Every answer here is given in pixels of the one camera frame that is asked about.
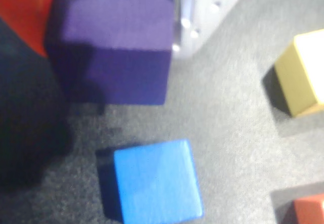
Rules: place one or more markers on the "blue wooden cube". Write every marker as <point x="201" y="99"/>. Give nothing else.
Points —
<point x="157" y="181"/>

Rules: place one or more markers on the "orange wooden cube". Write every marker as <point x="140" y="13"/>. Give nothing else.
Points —
<point x="310" y="210"/>

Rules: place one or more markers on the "purple wooden cube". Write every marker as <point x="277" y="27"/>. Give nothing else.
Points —
<point x="114" y="44"/>

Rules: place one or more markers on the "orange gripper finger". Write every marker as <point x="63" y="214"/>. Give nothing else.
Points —
<point x="22" y="9"/>

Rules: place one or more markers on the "dark grey desk mat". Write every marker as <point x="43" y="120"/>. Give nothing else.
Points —
<point x="227" y="133"/>

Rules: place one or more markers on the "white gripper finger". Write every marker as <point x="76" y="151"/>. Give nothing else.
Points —
<point x="200" y="9"/>

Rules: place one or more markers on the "yellow wooden cube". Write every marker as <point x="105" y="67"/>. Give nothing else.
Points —
<point x="301" y="77"/>

